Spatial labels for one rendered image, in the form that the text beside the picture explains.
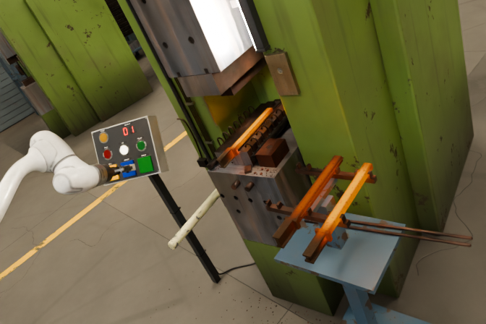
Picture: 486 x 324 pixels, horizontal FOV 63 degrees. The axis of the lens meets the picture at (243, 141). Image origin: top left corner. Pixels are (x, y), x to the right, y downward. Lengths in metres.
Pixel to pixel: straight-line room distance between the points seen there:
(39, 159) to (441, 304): 1.85
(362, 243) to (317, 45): 0.72
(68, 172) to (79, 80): 4.85
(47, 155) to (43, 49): 4.79
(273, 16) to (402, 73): 0.69
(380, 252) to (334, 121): 0.49
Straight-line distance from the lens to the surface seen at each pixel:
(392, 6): 1.77
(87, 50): 6.36
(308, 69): 1.47
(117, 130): 2.05
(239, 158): 1.75
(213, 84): 1.57
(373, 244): 1.53
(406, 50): 1.83
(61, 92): 6.41
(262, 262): 2.18
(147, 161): 1.96
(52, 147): 1.62
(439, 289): 2.26
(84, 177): 1.57
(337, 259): 1.52
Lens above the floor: 1.81
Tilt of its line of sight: 28 degrees down
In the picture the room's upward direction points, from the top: 24 degrees counter-clockwise
